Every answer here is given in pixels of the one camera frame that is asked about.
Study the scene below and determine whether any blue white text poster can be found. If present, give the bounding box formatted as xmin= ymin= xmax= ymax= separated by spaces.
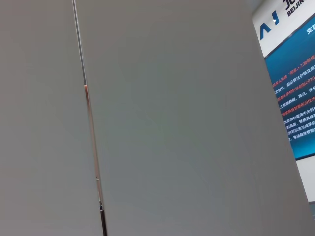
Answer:
xmin=252 ymin=0 xmax=315 ymax=162

